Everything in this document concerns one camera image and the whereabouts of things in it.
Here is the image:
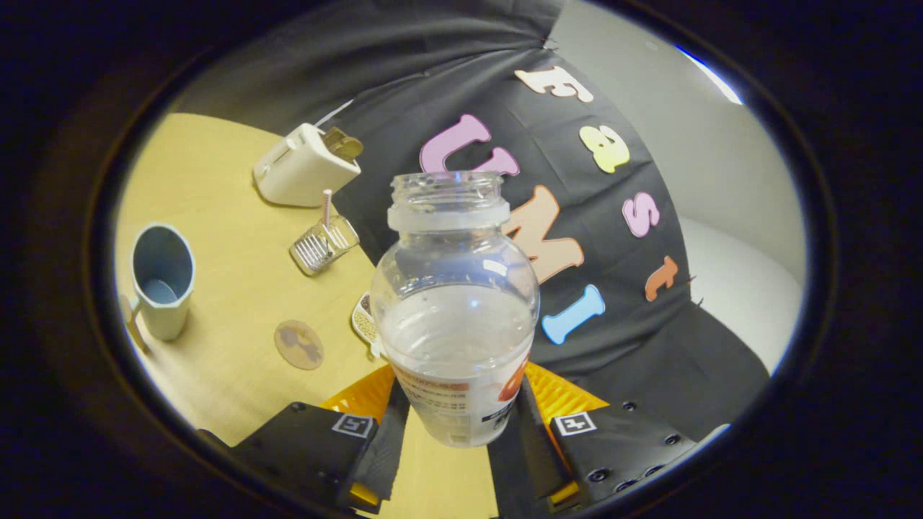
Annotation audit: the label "white toaster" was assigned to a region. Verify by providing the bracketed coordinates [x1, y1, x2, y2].
[252, 123, 363, 208]

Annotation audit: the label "brown toast slices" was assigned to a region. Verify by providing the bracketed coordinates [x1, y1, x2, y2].
[322, 127, 364, 162]

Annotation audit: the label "clear plastic juice bottle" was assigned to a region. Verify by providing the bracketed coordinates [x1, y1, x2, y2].
[369, 171, 541, 448]

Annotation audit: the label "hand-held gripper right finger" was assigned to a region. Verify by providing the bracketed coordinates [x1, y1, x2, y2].
[487, 360, 700, 514]

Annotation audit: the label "wooden table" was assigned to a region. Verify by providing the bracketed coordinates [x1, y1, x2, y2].
[114, 112, 500, 519]

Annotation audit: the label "white divided snack tray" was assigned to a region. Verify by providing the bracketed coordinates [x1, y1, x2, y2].
[351, 291, 387, 359]

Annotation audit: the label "round brown coaster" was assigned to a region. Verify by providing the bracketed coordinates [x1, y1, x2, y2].
[274, 319, 325, 371]

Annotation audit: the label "grey-blue cup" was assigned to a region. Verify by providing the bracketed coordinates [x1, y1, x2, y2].
[119, 222, 196, 354]

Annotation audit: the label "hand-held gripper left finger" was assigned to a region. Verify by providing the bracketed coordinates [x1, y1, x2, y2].
[196, 364, 412, 514]

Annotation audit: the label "clear ribbed glass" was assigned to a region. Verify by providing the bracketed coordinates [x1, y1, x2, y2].
[289, 215, 361, 277]

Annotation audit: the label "white toaster cable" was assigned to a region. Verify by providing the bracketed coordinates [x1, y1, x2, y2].
[314, 99, 355, 129]

